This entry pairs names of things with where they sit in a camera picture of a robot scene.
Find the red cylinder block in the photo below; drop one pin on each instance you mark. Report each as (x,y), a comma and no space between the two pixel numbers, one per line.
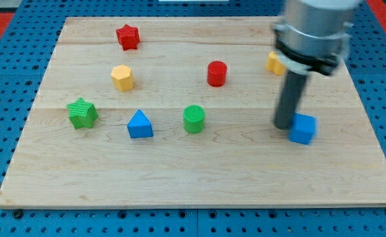
(216,73)

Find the wooden board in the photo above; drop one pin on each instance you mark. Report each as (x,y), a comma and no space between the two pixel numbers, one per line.
(239,160)

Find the red star block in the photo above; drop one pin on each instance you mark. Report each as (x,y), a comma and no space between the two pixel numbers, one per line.
(128,37)

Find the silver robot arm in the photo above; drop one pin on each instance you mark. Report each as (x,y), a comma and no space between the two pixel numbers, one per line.
(312,35)

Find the green star block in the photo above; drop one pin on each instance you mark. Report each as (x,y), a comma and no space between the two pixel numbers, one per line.
(82,114)

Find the yellow hexagon block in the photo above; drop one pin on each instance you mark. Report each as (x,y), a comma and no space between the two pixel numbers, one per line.
(122,78)

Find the blue triangle block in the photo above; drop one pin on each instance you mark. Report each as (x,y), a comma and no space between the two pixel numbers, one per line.
(140,126)

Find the green cylinder block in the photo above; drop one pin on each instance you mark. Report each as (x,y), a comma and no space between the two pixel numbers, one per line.
(193,119)

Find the yellow heart block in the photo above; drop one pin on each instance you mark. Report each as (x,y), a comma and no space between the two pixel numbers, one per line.
(274,65)

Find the blue cube block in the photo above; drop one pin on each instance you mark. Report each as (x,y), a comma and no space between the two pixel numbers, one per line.
(303,129)

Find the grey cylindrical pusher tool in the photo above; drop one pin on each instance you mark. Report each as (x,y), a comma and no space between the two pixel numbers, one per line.
(291,93)

